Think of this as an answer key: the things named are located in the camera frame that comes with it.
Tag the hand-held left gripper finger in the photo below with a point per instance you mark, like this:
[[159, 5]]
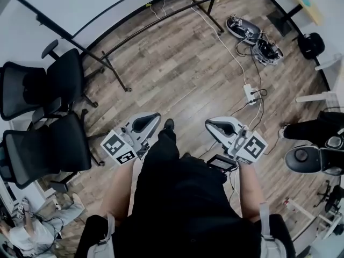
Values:
[[153, 129], [146, 114]]

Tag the white desk frame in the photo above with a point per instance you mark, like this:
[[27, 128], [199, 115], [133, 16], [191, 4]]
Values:
[[303, 211]]

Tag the person's right forearm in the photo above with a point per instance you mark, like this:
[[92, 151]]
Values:
[[250, 192]]

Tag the black bag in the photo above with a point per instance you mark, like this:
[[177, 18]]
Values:
[[311, 46]]

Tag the person's black left shoe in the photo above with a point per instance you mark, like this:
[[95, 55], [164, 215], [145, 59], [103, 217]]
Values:
[[168, 124]]

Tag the person's left forearm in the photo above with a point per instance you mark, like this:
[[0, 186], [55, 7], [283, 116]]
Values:
[[121, 189]]

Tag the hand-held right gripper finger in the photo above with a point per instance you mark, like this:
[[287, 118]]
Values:
[[231, 120], [219, 137]]

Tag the white power strip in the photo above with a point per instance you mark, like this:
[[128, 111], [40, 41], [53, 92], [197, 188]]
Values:
[[250, 94]]

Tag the black mesh office chair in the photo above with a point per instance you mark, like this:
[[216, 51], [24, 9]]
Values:
[[67, 144], [64, 74]]

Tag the black table pedestal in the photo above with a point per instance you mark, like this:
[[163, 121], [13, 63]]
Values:
[[278, 23]]

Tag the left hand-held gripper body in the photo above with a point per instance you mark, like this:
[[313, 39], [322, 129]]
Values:
[[118, 148]]

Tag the black waist device box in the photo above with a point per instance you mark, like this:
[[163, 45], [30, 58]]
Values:
[[221, 163]]

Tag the yellow wooden shelf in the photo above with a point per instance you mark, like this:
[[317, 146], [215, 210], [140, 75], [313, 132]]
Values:
[[314, 12]]

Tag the white desk leg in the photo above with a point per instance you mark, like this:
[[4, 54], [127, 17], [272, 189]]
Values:
[[314, 97], [329, 63]]

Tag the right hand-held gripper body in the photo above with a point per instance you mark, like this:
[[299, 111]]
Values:
[[252, 148]]

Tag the black swivel chair base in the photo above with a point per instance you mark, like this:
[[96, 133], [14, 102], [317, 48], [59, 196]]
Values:
[[334, 195]]

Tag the person's black clothing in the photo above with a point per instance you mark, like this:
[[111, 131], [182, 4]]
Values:
[[182, 211]]

